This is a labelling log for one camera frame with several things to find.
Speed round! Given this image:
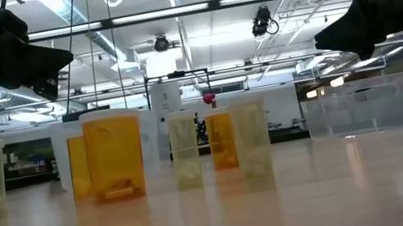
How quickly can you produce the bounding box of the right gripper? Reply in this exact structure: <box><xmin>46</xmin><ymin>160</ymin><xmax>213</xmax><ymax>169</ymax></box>
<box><xmin>306</xmin><ymin>0</ymin><xmax>403</xmax><ymax>69</ymax></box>

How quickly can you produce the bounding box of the slim orange pill bottle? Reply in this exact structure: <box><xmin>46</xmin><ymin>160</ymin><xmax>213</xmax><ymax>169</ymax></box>
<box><xmin>62</xmin><ymin>128</ymin><xmax>97</xmax><ymax>205</ymax></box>

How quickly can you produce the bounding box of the wide orange pill bottle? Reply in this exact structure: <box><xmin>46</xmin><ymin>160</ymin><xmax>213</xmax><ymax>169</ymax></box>
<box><xmin>77</xmin><ymin>103</ymin><xmax>155</xmax><ymax>208</ymax></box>

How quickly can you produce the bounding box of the wide yellow-green pill bottle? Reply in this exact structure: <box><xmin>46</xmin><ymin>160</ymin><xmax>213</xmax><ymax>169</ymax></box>
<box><xmin>226</xmin><ymin>96</ymin><xmax>278</xmax><ymax>182</ymax></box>

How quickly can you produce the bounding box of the slim yellow-green pill bottle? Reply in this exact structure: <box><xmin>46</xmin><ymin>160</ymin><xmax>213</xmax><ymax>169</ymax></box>
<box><xmin>163</xmin><ymin>108</ymin><xmax>207</xmax><ymax>191</ymax></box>

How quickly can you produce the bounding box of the white sign panel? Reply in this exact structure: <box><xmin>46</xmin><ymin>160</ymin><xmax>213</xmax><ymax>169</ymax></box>
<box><xmin>147</xmin><ymin>79</ymin><xmax>184</xmax><ymax>118</ymax></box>

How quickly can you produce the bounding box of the black beam with light strips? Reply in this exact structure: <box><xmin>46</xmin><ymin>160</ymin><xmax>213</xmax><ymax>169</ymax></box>
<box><xmin>27</xmin><ymin>0</ymin><xmax>283</xmax><ymax>45</ymax></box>

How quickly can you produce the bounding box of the red and black machine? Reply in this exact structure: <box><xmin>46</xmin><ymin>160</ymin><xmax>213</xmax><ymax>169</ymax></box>
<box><xmin>201</xmin><ymin>92</ymin><xmax>219</xmax><ymax>110</ymax></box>

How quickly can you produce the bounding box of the thin black hanging cable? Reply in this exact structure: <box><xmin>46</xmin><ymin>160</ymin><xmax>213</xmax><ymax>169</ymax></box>
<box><xmin>47</xmin><ymin>0</ymin><xmax>96</xmax><ymax>115</ymax></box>

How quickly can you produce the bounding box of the black camera with cable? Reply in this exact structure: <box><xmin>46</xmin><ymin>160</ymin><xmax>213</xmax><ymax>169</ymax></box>
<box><xmin>247</xmin><ymin>2</ymin><xmax>281</xmax><ymax>39</ymax></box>

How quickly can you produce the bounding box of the round black overhead camera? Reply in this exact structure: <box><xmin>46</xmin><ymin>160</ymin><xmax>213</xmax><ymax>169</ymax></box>
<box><xmin>152</xmin><ymin>33</ymin><xmax>172</xmax><ymax>54</ymax></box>

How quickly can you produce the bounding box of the black stand frame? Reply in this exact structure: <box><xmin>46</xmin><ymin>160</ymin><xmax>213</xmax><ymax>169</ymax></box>
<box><xmin>142</xmin><ymin>66</ymin><xmax>215</xmax><ymax>111</ymax></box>

